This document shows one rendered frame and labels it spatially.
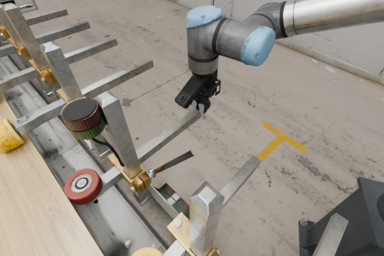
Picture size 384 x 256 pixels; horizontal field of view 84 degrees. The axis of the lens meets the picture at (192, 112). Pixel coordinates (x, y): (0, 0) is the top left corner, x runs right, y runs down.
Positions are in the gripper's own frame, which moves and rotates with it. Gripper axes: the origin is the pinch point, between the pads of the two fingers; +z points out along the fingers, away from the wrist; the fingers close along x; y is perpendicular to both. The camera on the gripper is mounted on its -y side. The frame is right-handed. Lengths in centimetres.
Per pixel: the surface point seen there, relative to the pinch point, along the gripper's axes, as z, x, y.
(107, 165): 11.5, 14.5, -33.0
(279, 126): 86, -4, 96
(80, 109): -32.2, -4.9, -34.2
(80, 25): -14, 73, -5
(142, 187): -3.3, -8.9, -31.2
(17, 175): -9, 13, -52
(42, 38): -14, 73, -22
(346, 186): 86, -64, 78
